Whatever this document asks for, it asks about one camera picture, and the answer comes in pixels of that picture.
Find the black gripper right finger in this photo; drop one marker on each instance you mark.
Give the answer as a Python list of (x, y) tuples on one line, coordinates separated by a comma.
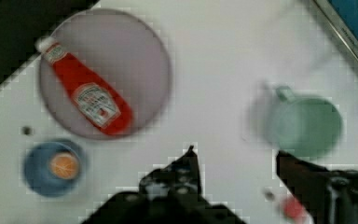
[(330, 196)]

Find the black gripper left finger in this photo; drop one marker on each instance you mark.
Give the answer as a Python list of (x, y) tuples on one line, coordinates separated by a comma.
[(182, 173)]

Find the red strawberry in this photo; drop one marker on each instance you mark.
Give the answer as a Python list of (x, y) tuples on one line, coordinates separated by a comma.
[(292, 208)]

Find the green mug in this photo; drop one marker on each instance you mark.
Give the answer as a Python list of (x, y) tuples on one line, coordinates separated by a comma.
[(307, 126)]

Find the red ketchup bottle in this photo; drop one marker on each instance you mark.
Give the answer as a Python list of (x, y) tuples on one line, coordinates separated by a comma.
[(93, 97)]

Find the orange slice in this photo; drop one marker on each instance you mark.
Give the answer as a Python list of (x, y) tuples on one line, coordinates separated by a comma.
[(64, 165)]

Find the grey round plate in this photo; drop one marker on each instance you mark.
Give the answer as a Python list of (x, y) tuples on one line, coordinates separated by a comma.
[(125, 52)]

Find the blue small bowl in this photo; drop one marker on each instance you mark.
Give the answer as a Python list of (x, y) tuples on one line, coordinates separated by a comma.
[(38, 173)]

